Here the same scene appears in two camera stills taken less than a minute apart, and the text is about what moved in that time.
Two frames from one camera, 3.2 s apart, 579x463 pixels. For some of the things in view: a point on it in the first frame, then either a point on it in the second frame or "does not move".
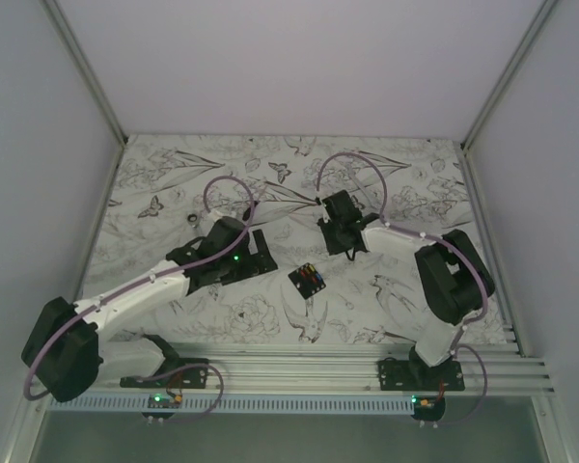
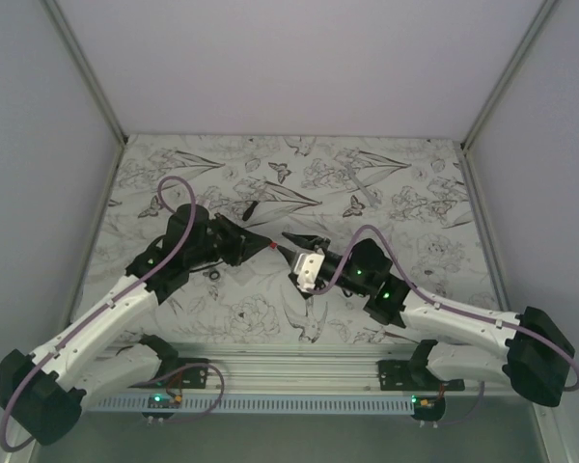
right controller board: x=427 y=408 does not move
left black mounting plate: x=179 y=373 does not move
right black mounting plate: x=416 y=375 does not move
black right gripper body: x=331 y=234 -> x=321 y=244
